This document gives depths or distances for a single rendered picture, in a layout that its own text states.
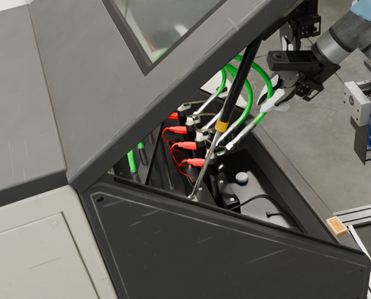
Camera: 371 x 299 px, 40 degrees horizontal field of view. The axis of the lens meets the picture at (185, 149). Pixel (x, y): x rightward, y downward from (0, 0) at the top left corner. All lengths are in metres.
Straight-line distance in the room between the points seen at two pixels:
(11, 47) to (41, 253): 0.49
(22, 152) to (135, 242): 0.25
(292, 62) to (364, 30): 0.16
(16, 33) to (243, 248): 0.69
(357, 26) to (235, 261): 0.56
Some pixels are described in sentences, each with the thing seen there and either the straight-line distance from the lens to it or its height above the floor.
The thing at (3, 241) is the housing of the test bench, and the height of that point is 1.40.
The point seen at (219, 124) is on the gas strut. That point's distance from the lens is 0.83.
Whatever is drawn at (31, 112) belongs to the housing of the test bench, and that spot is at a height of 1.50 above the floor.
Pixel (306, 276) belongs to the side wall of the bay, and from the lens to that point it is 1.20.
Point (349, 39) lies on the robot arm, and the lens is 1.18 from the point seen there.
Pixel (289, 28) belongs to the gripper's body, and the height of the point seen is 1.36.
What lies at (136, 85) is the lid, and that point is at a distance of 0.77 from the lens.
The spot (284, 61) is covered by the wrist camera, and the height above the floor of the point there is 1.37.
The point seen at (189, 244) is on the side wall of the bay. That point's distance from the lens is 0.95.
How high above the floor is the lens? 1.97
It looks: 39 degrees down
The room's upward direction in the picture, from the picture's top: 10 degrees counter-clockwise
